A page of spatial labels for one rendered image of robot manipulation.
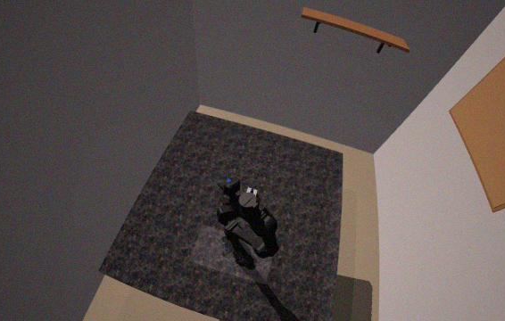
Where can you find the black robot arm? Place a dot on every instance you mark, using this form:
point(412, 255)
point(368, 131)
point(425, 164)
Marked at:
point(265, 245)

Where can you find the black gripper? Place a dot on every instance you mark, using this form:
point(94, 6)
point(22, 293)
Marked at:
point(230, 189)

